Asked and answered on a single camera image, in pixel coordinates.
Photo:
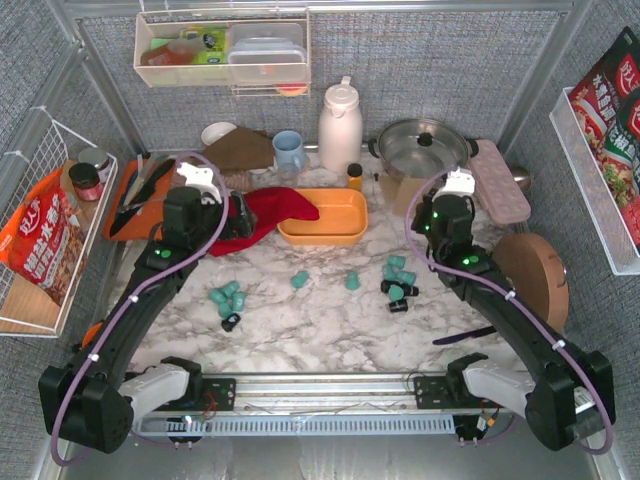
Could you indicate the red cloth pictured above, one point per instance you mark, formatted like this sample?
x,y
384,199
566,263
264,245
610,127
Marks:
x,y
272,206

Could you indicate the clear lidded food containers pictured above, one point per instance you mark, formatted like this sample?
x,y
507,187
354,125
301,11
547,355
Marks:
x,y
267,53

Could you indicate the right white wire basket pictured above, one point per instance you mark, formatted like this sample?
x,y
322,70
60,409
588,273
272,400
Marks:
x,y
615,239

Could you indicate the orange cutting board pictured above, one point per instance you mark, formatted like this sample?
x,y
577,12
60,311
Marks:
x,y
133,221

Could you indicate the round wooden board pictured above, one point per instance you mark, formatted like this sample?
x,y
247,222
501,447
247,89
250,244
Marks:
x,y
538,275

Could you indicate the black coffee capsule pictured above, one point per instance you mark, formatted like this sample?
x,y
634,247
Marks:
x,y
228,324
410,291
398,306

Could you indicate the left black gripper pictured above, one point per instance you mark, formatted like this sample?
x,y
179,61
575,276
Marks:
x,y
240,215

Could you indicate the brown cardboard sheet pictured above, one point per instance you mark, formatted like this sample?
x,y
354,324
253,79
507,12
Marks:
x,y
407,189

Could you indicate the red seasoning packet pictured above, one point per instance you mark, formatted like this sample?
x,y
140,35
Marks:
x,y
597,98

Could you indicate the yellow spice bottle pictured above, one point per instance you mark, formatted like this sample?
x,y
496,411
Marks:
x,y
355,176

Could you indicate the white small bowl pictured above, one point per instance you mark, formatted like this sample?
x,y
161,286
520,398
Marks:
x,y
215,131

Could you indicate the orange plastic storage basket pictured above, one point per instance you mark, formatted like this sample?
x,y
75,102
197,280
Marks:
x,y
343,219

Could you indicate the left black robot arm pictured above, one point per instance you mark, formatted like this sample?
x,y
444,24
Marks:
x,y
90,401

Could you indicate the silver lid jar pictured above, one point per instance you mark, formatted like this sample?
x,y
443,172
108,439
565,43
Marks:
x,y
96,157

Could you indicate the green seasoning packet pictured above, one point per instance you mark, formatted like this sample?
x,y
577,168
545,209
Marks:
x,y
618,156

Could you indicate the orange round object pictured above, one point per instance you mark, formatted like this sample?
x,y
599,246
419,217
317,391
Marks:
x,y
90,334

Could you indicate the striped pink cloth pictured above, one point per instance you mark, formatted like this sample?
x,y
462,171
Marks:
x,y
238,180

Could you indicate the white wall storage basket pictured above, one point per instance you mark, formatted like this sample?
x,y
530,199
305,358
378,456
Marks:
x,y
179,48

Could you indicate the purple handled utensil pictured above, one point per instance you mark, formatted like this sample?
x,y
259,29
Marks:
x,y
452,339

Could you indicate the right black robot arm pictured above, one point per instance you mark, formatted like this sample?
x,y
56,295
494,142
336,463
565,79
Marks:
x,y
566,395

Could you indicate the black handled knife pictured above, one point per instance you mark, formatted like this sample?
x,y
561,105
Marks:
x,y
148,187

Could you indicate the teal coffee capsule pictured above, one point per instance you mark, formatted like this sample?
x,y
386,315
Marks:
x,y
391,273
238,300
395,293
225,310
224,294
299,279
396,261
352,282

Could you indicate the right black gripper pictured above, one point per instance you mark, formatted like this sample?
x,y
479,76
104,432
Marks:
x,y
422,218

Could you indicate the brown folded cloth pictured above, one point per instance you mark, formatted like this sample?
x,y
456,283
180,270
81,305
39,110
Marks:
x,y
241,149

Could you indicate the red lid jar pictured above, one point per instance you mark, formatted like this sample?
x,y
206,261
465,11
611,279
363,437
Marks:
x,y
86,181

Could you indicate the pink egg tray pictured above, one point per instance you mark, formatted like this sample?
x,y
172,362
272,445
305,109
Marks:
x,y
495,186

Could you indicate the light blue mug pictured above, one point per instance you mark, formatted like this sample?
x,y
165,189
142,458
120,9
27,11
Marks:
x,y
289,151

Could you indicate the white thermos jug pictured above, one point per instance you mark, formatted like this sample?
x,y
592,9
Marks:
x,y
340,129

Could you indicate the white wire basket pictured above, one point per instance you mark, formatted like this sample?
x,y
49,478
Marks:
x,y
26,310
615,239

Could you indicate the orange snack bag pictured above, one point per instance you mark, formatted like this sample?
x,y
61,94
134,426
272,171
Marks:
x,y
40,243

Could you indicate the steel pot with glass lid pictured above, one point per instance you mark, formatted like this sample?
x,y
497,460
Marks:
x,y
420,148

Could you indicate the left white wire basket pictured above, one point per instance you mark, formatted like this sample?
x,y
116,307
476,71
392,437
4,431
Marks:
x,y
26,310

